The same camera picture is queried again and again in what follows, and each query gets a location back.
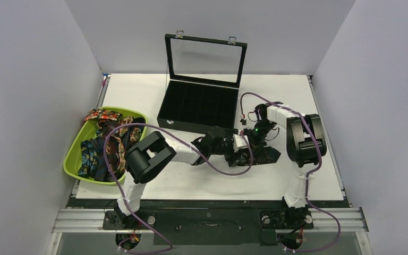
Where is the black gold floral tie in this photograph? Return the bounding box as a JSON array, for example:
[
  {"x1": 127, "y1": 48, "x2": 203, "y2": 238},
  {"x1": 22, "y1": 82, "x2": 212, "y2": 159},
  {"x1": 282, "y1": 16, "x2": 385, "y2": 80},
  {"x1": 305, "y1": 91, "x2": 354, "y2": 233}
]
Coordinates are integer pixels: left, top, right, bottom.
[{"x1": 236, "y1": 146, "x2": 281, "y2": 166}]

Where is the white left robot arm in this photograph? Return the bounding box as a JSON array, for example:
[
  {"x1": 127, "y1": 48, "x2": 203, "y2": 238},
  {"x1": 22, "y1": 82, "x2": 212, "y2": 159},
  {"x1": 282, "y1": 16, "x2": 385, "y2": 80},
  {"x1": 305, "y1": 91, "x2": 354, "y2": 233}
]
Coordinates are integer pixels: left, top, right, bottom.
[{"x1": 115, "y1": 127, "x2": 253, "y2": 228}]

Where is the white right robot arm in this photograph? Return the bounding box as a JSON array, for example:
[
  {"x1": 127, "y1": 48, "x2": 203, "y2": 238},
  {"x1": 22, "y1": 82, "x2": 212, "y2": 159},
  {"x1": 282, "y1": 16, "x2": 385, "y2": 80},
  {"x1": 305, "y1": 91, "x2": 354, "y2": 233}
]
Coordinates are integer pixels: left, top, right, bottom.
[{"x1": 254, "y1": 103, "x2": 327, "y2": 227}]

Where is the black display case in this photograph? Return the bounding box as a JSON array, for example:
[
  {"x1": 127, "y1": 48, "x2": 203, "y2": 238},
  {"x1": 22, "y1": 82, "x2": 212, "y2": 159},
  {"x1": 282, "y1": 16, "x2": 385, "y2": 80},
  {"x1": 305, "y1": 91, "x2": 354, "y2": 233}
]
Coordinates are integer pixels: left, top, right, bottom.
[{"x1": 157, "y1": 30, "x2": 248, "y2": 133}]

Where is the brown paisley tie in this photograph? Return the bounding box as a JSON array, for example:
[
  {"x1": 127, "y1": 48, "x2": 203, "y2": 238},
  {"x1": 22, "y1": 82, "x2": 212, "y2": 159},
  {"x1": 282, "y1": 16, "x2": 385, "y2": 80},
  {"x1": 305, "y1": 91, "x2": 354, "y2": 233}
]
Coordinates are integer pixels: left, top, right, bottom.
[{"x1": 106, "y1": 126, "x2": 144, "y2": 178}]

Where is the red floral tie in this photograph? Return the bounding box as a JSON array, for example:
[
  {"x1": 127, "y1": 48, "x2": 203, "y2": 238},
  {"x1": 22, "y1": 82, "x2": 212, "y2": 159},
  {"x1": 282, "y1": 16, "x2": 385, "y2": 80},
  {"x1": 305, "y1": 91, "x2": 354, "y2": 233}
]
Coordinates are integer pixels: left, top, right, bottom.
[{"x1": 84, "y1": 108, "x2": 123, "y2": 129}]

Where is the blue floral tie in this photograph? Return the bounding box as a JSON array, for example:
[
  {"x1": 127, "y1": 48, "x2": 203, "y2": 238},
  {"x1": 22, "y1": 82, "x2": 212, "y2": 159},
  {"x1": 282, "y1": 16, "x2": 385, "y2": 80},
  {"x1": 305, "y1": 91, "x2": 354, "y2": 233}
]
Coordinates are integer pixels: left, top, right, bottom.
[{"x1": 78, "y1": 138, "x2": 102, "y2": 179}]

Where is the green plastic bin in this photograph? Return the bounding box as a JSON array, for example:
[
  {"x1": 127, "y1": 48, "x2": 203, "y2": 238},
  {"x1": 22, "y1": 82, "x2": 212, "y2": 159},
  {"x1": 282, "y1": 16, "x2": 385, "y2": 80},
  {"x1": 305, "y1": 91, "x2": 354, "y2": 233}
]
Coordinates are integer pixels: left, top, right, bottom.
[{"x1": 63, "y1": 106, "x2": 148, "y2": 185}]

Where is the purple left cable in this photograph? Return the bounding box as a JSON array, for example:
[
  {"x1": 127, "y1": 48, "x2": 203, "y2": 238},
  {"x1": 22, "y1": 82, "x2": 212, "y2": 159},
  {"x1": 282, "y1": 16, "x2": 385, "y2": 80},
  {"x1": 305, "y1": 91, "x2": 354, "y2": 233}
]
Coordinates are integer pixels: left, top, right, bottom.
[{"x1": 103, "y1": 123, "x2": 254, "y2": 254}]

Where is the purple cable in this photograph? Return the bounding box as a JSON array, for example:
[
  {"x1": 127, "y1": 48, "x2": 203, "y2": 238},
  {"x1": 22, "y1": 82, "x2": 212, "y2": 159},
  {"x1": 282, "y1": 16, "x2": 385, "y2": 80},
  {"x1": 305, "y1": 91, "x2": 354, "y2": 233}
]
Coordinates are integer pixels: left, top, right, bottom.
[
  {"x1": 103, "y1": 123, "x2": 254, "y2": 254},
  {"x1": 240, "y1": 92, "x2": 341, "y2": 254}
]

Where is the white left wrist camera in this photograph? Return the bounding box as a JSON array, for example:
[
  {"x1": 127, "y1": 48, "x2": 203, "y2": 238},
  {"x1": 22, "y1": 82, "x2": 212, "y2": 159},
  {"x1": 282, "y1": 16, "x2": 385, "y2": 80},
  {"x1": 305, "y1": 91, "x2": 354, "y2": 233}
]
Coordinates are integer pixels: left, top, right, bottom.
[{"x1": 233, "y1": 134, "x2": 249, "y2": 152}]

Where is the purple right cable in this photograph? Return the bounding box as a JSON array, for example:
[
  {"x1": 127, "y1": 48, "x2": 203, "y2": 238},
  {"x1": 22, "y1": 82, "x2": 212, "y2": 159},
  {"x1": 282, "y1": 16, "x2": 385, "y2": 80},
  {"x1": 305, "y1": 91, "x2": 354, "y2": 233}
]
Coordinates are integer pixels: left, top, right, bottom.
[{"x1": 240, "y1": 92, "x2": 341, "y2": 254}]

